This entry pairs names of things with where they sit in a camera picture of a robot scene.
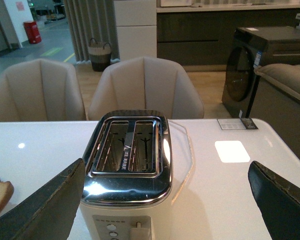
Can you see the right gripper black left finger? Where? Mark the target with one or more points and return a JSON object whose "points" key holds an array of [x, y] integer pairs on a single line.
{"points": [[49, 213]]}

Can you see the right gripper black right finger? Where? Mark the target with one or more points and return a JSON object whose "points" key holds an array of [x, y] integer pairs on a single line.
{"points": [[278, 201]]}

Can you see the cream and chrome toaster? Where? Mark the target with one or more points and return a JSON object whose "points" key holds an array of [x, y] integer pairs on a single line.
{"points": [[128, 176]]}

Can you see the toaster lever knob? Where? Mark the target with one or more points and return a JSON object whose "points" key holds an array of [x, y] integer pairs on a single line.
{"points": [[139, 233]]}

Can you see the table info label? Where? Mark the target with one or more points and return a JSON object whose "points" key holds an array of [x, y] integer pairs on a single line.
{"points": [[237, 124]]}

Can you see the beige chair left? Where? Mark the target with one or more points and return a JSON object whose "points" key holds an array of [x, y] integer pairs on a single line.
{"points": [[40, 90]]}

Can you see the beige chair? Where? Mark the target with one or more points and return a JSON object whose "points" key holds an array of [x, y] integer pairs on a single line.
{"points": [[40, 90], [146, 83]]}

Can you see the grey sofa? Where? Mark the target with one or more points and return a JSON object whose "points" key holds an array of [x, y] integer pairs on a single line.
{"points": [[277, 101]]}

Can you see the beige chair right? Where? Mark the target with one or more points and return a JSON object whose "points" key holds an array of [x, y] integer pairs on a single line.
{"points": [[146, 83]]}

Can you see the dark washing machine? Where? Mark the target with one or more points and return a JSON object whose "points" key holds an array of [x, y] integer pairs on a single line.
{"points": [[254, 47]]}

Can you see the dark kitchen counter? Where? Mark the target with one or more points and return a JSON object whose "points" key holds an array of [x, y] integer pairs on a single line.
{"points": [[203, 35]]}

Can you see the grey curtain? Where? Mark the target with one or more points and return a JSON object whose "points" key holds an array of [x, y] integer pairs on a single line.
{"points": [[91, 19]]}

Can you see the white tall cabinet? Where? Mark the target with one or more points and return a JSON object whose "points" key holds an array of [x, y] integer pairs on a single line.
{"points": [[136, 27]]}

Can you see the woven basket with handles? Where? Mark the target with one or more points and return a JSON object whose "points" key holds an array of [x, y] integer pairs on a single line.
{"points": [[99, 54]]}

